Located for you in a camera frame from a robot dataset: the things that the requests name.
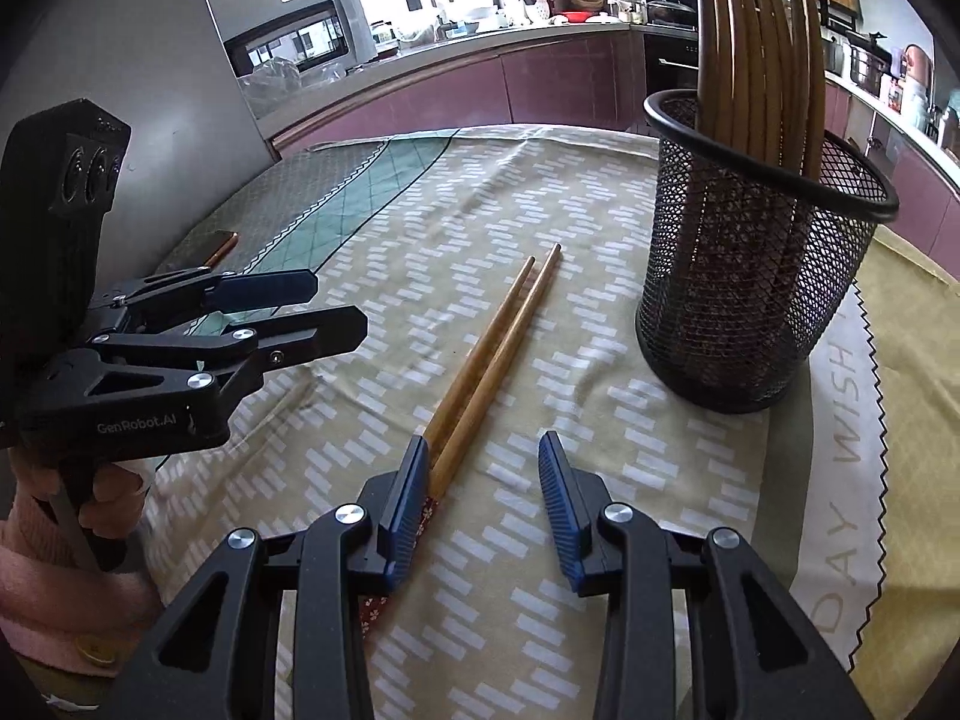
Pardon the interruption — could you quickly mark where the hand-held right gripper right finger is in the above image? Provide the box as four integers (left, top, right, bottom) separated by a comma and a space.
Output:
538, 431, 875, 720

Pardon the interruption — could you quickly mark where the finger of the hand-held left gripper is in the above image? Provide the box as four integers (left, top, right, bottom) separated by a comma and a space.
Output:
71, 305, 371, 400
90, 266, 320, 332

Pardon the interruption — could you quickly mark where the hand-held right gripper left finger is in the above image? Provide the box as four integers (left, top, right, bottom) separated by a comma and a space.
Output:
97, 435, 432, 720

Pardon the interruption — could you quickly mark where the pair of wooden chopsticks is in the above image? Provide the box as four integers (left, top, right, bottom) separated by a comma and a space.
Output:
358, 255, 538, 637

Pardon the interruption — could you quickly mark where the black mesh utensil holder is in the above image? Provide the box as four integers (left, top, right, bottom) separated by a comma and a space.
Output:
636, 88, 899, 413

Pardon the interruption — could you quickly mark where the bunch of wooden chopsticks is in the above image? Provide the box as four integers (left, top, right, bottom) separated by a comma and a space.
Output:
694, 0, 827, 181

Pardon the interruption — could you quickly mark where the person's left forearm pink sleeve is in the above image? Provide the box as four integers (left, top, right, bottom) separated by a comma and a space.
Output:
0, 487, 166, 680

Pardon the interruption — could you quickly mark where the person's left hand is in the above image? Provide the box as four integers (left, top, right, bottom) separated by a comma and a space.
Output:
7, 450, 155, 563

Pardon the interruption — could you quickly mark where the beige green patterned tablecloth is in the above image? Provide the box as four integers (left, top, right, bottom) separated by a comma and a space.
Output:
142, 124, 833, 720

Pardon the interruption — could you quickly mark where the clear plastic bag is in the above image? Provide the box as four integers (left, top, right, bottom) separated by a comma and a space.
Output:
238, 55, 347, 119

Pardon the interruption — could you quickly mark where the stainless steel refrigerator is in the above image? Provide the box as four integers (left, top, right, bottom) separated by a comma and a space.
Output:
0, 0, 280, 271

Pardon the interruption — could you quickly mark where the silver microwave oven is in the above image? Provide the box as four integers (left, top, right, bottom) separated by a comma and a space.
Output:
223, 0, 377, 81

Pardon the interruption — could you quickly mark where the pink kitchen cabinet run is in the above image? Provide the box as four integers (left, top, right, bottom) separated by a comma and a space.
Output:
821, 79, 960, 260
268, 22, 650, 158

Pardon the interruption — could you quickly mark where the yellow zigzag-edged cloth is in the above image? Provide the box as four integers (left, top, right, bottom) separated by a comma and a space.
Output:
765, 225, 960, 720

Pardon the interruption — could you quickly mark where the black built-in oven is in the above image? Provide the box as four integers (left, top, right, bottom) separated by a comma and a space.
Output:
643, 28, 703, 103

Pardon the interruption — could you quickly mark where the stainless steel stock pot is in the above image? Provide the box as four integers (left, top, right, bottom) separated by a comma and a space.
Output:
850, 43, 891, 92

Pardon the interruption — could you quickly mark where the pink kettle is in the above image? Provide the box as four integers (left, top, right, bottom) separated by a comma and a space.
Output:
903, 43, 936, 104

